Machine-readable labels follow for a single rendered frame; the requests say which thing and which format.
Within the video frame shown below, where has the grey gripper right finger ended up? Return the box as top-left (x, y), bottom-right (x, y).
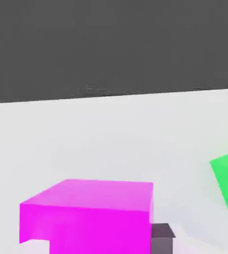
top-left (151, 223), bottom-right (221, 254)

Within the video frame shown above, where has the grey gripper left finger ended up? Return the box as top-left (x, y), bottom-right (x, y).
top-left (11, 239), bottom-right (51, 254)

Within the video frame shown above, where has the small magenta cube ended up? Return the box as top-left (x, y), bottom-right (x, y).
top-left (19, 178), bottom-right (154, 254)

